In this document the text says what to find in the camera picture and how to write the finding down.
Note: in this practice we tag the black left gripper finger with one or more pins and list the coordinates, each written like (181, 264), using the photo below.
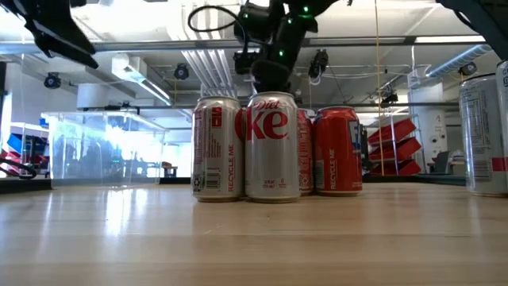
(51, 24)
(71, 57)

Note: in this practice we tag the red Coca-Cola can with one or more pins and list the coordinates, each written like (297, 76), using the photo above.
(305, 151)
(337, 151)

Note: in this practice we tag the silver Diet Coke can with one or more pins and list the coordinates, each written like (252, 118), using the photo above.
(216, 159)
(272, 159)

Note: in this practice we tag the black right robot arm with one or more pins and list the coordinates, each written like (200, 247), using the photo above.
(488, 20)

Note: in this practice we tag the black ceiling spotlight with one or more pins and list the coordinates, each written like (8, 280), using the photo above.
(51, 80)
(181, 71)
(319, 63)
(468, 68)
(391, 97)

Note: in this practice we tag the blue and red storage shelf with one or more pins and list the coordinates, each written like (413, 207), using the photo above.
(24, 147)

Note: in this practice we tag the red tilted shelf rack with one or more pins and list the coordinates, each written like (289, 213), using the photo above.
(397, 149)

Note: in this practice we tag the grey office chair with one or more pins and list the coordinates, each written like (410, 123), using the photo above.
(442, 161)

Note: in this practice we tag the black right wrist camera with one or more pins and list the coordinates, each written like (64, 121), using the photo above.
(245, 62)

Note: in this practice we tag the black aluminium table frame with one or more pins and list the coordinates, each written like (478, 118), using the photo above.
(24, 186)

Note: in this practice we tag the silver ventilation duct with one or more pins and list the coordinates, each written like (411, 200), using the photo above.
(456, 61)

